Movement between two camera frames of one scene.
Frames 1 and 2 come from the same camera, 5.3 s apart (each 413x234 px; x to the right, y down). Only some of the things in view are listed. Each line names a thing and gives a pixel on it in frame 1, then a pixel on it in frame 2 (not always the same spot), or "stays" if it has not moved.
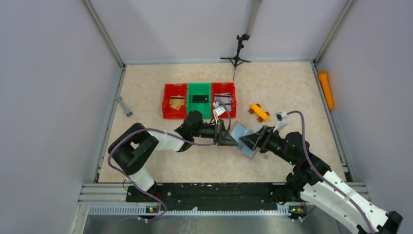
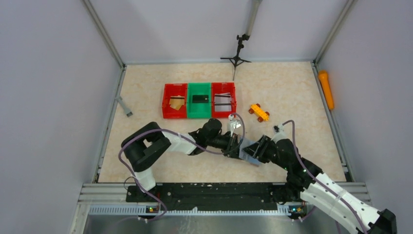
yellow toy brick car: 262,115 stays
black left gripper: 219,129 to 234,142
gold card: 176,104 stays
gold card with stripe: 177,101 stays
